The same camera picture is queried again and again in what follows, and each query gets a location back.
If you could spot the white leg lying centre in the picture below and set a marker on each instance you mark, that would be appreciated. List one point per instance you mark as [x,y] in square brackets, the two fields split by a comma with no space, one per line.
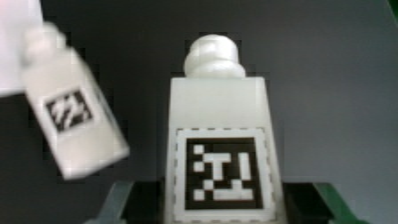
[69,106]

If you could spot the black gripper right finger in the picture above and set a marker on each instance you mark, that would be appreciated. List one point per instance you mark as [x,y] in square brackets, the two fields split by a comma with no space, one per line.
[343,216]

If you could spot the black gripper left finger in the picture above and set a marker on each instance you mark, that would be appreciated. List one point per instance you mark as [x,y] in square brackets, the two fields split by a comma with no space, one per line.
[112,209]

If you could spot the white leg with tag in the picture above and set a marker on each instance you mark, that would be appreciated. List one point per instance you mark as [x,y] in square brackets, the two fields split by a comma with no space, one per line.
[222,179]

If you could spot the white square tabletop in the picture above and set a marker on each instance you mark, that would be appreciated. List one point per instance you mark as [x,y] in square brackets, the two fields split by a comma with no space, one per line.
[20,15]

